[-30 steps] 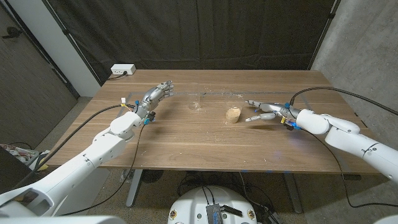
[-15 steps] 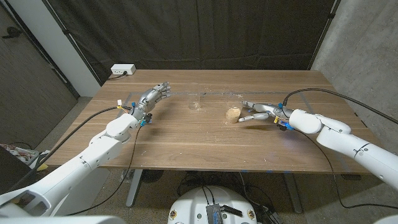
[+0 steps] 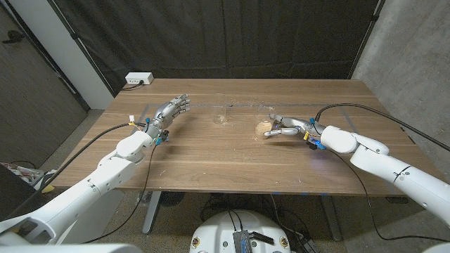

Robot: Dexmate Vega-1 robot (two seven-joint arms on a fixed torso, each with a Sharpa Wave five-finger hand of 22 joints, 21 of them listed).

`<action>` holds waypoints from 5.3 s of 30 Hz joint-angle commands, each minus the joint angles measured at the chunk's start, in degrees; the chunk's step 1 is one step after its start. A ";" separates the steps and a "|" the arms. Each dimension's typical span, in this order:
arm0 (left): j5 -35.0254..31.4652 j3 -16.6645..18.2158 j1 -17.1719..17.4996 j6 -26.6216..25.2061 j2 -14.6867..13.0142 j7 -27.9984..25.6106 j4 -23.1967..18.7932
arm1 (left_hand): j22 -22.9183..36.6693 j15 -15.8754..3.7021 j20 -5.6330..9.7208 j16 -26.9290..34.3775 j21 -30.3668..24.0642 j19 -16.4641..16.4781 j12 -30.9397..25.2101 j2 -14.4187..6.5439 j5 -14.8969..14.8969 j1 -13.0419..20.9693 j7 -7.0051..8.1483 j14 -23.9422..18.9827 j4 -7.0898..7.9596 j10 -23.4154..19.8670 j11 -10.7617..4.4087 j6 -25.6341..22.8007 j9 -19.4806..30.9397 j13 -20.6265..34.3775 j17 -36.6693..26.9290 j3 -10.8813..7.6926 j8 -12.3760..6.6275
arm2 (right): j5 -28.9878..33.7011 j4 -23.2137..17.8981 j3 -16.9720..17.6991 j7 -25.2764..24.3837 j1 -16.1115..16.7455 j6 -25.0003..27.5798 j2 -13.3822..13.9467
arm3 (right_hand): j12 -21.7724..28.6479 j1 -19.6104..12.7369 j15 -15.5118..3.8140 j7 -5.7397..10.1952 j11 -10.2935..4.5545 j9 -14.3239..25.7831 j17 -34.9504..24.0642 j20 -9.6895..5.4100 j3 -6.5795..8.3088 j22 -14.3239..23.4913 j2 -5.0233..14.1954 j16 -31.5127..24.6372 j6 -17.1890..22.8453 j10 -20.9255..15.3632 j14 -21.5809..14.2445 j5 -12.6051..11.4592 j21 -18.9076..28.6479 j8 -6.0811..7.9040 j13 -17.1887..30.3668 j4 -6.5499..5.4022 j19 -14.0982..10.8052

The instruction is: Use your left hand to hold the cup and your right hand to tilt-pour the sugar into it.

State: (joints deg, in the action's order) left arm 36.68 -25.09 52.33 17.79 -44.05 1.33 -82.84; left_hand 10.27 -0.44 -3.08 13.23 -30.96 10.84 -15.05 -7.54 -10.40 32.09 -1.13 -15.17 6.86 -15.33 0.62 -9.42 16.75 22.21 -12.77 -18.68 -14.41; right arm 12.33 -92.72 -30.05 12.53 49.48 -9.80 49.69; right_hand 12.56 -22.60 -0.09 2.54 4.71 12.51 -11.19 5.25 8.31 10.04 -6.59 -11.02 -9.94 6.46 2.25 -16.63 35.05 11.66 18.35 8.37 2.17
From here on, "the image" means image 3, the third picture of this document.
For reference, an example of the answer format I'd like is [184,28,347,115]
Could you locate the black backdrop curtain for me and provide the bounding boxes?
[47,0,386,96]

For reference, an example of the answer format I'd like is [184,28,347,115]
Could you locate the black door handle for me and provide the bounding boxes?
[1,30,25,45]

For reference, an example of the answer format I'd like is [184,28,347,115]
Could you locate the white power strip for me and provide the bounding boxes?
[124,72,155,86]

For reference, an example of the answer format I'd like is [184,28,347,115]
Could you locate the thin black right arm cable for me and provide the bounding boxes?
[325,147,450,243]

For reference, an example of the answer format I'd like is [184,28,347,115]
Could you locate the black round floor fan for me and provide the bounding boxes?
[160,191,186,207]

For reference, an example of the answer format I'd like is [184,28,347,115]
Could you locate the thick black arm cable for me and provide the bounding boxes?
[5,122,147,221]
[314,103,450,153]

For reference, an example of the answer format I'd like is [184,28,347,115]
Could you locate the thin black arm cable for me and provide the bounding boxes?
[325,147,450,243]
[83,143,158,244]

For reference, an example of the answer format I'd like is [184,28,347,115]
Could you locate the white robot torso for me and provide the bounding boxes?
[189,209,292,253]

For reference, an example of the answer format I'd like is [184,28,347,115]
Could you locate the grey ribbed electronics box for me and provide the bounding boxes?
[233,230,252,253]

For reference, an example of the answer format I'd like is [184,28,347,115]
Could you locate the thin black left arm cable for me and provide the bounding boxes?
[83,143,158,244]

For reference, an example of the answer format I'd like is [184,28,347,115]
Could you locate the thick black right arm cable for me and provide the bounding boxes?
[314,103,450,153]

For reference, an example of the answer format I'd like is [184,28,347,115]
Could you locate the grey metal table leg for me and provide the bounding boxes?
[142,191,162,235]
[321,195,342,242]

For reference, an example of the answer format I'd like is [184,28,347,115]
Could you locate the dark box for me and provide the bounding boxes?
[0,164,36,221]

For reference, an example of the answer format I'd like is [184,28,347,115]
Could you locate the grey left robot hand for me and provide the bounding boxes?
[143,93,191,141]

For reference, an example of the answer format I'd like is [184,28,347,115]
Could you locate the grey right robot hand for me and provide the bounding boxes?
[263,113,326,142]

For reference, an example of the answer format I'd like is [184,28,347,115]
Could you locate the small clear plastic cup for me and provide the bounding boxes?
[212,93,229,125]

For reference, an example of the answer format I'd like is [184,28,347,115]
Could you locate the brown granulated sugar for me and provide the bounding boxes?
[255,121,274,140]

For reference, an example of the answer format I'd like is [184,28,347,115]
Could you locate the large clear plastic cup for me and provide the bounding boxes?
[253,105,275,141]

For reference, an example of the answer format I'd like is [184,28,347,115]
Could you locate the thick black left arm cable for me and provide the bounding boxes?
[5,122,147,221]

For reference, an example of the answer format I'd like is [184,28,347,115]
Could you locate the yellow and black object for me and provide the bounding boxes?
[40,171,58,194]

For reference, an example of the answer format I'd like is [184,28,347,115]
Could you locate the black power strip cable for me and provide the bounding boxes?
[121,80,145,91]

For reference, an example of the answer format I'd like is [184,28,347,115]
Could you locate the crumpled patterned cloth pile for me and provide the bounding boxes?
[0,162,45,186]

